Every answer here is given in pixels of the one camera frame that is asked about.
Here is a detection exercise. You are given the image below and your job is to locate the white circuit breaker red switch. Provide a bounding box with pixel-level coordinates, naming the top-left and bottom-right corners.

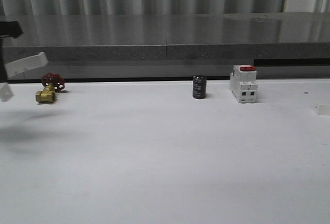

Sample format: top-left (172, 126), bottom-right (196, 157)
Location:
top-left (230, 65), bottom-right (258, 103)

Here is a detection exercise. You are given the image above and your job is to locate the white half pipe clamp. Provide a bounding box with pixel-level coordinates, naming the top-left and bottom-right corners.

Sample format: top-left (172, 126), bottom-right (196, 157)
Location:
top-left (312, 102), bottom-right (330, 116)
top-left (0, 52), bottom-right (48, 103)

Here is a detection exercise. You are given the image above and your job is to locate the brass valve red handle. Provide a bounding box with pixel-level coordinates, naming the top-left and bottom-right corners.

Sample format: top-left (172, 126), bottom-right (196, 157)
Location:
top-left (36, 72), bottom-right (65, 103)

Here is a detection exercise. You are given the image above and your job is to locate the grey stone counter ledge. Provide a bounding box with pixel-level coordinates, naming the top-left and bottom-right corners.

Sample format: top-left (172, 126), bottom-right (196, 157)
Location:
top-left (4, 13), bottom-right (329, 65)

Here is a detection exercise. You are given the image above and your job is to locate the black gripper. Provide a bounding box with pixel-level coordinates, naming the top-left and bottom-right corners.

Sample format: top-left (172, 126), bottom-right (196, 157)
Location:
top-left (0, 0), bottom-right (24, 83)

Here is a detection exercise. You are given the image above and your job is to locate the black cylindrical capacitor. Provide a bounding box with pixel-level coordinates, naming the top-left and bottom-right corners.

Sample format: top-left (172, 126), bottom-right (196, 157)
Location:
top-left (192, 75), bottom-right (207, 99)

